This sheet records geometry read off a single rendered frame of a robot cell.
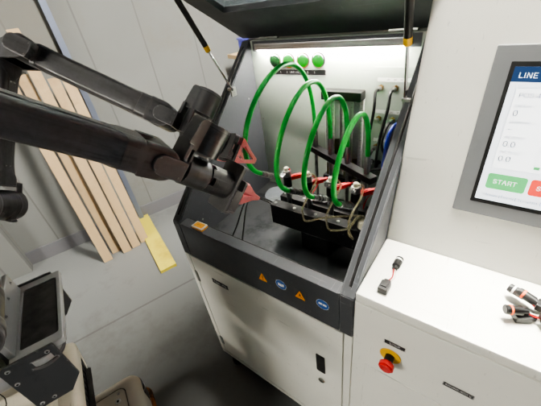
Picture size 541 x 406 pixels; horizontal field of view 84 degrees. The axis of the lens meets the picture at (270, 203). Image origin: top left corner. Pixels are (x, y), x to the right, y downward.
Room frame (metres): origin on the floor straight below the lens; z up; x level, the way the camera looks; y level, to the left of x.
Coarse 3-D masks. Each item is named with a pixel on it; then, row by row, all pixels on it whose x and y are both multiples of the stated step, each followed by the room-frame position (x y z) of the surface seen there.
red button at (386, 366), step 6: (384, 348) 0.40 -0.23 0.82; (384, 354) 0.39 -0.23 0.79; (390, 354) 0.38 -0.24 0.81; (396, 354) 0.38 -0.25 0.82; (384, 360) 0.37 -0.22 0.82; (390, 360) 0.37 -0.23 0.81; (396, 360) 0.38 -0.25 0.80; (384, 366) 0.36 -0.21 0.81; (390, 366) 0.36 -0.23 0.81; (390, 372) 0.35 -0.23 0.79
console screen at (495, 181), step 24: (504, 48) 0.61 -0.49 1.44; (528, 48) 0.58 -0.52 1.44; (504, 72) 0.59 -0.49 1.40; (528, 72) 0.57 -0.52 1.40; (504, 96) 0.58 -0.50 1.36; (528, 96) 0.55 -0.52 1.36; (480, 120) 0.59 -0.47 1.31; (504, 120) 0.56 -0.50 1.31; (528, 120) 0.54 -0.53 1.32; (480, 144) 0.57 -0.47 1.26; (504, 144) 0.54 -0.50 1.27; (528, 144) 0.52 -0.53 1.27; (480, 168) 0.55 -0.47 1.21; (504, 168) 0.53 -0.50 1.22; (528, 168) 0.50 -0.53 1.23; (456, 192) 0.56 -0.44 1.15; (480, 192) 0.53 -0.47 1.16; (504, 192) 0.51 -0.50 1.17; (528, 192) 0.49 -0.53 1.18; (504, 216) 0.49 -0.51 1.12; (528, 216) 0.47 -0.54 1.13
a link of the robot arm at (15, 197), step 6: (0, 192) 0.67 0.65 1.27; (6, 192) 0.69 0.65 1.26; (12, 192) 0.70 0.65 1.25; (6, 198) 0.67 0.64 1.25; (12, 198) 0.68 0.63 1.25; (18, 198) 0.69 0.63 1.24; (6, 204) 0.66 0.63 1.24; (12, 204) 0.67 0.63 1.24; (18, 204) 0.68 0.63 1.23; (6, 210) 0.65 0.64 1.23; (12, 210) 0.66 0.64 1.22; (18, 210) 0.68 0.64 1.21; (0, 216) 0.64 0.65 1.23; (6, 216) 0.65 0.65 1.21; (12, 216) 0.66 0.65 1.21
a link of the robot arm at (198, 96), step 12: (192, 96) 0.74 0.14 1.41; (204, 96) 0.72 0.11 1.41; (216, 96) 0.73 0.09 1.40; (156, 108) 0.71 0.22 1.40; (168, 108) 0.71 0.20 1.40; (180, 108) 0.72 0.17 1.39; (192, 108) 0.71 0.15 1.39; (204, 108) 0.71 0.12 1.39; (216, 108) 0.73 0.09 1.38; (168, 120) 0.69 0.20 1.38; (180, 120) 0.72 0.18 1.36
